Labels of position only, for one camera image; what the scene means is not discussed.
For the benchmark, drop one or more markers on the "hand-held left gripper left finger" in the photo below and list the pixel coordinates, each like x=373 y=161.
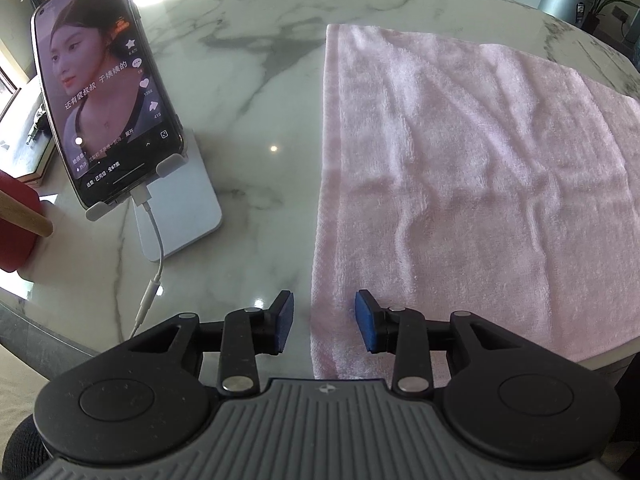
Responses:
x=284 y=321

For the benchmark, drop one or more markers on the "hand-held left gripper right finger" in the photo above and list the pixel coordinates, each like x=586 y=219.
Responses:
x=367 y=321

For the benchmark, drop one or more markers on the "pink towel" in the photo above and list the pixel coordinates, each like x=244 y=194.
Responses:
x=450 y=185

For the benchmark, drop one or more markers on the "white phone stand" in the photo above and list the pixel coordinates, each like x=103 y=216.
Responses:
x=182 y=205

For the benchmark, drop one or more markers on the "dark round fabric object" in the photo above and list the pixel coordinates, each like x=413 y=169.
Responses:
x=15 y=449

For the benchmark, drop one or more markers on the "black smartphone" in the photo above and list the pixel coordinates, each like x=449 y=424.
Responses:
x=100 y=85

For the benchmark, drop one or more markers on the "wall outlet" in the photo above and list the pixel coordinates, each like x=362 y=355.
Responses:
x=622 y=13

